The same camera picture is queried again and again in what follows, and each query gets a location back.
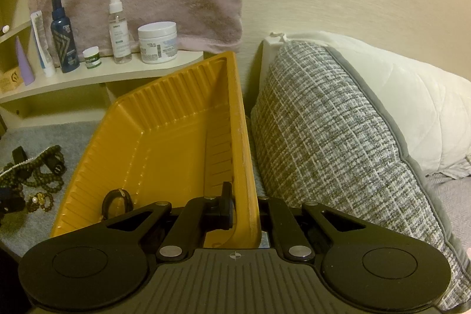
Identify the small cardboard box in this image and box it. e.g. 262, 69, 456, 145
0, 67, 25, 94

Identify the cream corner shelf unit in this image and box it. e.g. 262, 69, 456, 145
0, 0, 205, 131

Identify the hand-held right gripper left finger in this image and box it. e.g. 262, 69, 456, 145
99, 182, 236, 262

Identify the white cream jar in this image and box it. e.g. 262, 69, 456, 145
137, 21, 180, 64

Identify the black leather bracelet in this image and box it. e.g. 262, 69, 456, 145
101, 189, 134, 221

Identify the dark blue spray bottle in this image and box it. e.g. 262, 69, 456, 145
50, 0, 81, 74

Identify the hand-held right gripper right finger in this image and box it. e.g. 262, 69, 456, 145
257, 194, 372, 261

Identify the grey woven pillow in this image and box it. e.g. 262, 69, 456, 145
251, 40, 471, 313

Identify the grey pink woven bedspread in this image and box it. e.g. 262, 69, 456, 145
423, 172, 471, 248

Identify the gold pearl jewelry piece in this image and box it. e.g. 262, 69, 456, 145
26, 192, 56, 211

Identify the grey fluffy mat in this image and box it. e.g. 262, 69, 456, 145
0, 121, 107, 259

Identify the black bead necklace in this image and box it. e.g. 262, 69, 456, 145
18, 145, 67, 195

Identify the yellow plastic tray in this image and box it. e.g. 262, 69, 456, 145
49, 51, 263, 249

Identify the white squeeze tube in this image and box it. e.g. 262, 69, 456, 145
30, 11, 57, 78

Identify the purple cone bottle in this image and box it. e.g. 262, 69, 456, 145
15, 36, 36, 86

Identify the white pillow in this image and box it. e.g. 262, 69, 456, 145
262, 31, 471, 178

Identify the clear spray bottle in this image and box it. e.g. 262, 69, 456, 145
108, 0, 132, 64

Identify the small green jar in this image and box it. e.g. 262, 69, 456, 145
82, 46, 101, 69

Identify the silver bead chain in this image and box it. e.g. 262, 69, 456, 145
0, 149, 50, 178

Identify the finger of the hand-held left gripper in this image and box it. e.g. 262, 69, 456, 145
0, 187, 27, 224

